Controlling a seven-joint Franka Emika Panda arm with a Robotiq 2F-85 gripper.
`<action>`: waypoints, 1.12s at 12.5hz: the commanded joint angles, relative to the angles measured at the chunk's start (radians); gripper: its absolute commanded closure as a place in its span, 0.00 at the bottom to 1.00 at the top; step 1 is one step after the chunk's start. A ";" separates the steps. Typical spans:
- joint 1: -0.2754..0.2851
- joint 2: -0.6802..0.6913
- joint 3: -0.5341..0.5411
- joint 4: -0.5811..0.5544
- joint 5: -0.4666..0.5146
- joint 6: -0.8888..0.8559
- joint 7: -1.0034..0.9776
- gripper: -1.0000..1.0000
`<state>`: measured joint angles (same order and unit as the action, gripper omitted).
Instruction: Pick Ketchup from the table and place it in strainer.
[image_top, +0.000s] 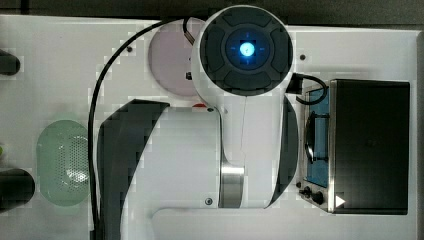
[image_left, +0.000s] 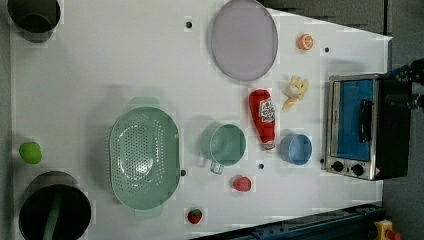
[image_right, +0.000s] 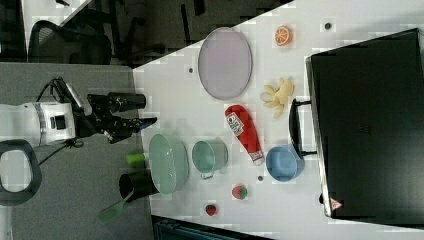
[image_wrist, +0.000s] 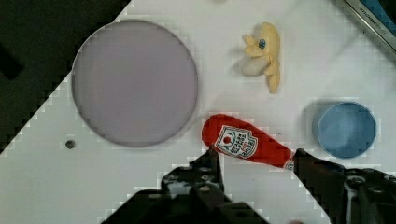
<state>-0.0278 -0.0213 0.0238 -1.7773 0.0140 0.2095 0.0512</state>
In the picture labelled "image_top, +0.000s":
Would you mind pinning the red ketchup bottle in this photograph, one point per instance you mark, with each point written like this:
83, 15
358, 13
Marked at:
201, 105

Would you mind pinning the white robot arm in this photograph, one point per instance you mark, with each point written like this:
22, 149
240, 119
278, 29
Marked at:
238, 151

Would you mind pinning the green perforated strainer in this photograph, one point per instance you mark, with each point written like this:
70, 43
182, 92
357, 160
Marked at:
62, 163

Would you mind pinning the lilac round plate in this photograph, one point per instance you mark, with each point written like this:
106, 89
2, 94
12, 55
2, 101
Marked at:
170, 59

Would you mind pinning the black toaster oven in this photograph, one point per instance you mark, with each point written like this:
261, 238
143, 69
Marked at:
355, 147

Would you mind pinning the black container with green stick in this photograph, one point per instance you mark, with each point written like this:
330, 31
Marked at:
17, 187

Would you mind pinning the black cylinder container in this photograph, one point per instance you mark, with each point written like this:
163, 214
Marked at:
9, 64

